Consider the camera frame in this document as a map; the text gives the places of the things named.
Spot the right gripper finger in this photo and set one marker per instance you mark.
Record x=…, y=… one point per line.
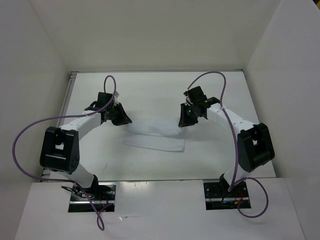
x=183, y=113
x=190, y=120

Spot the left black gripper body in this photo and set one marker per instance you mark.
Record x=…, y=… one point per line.
x=111, y=109

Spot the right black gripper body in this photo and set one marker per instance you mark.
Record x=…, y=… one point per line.
x=193, y=110

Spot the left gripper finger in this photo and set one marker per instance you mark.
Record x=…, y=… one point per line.
x=120, y=111
x=119, y=120

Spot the white skirt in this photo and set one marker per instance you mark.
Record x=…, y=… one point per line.
x=155, y=134

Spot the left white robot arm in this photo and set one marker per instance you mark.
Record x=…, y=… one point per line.
x=61, y=145

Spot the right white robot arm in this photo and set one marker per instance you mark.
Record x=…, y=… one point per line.
x=253, y=144

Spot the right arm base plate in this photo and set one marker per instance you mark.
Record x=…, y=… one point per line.
x=218, y=199

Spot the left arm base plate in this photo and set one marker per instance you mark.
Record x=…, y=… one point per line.
x=104, y=201

